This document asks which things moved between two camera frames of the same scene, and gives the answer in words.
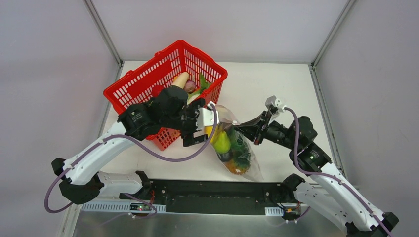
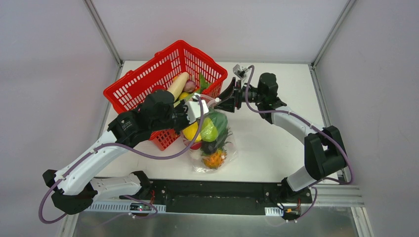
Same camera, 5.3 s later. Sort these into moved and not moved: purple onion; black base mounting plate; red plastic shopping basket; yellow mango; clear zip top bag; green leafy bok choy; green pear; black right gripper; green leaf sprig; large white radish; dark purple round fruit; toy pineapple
Moved: green leafy bok choy; black right gripper; green pear; dark purple round fruit; toy pineapple; yellow mango; clear zip top bag
Not moved: purple onion; green leaf sprig; red plastic shopping basket; black base mounting plate; large white radish
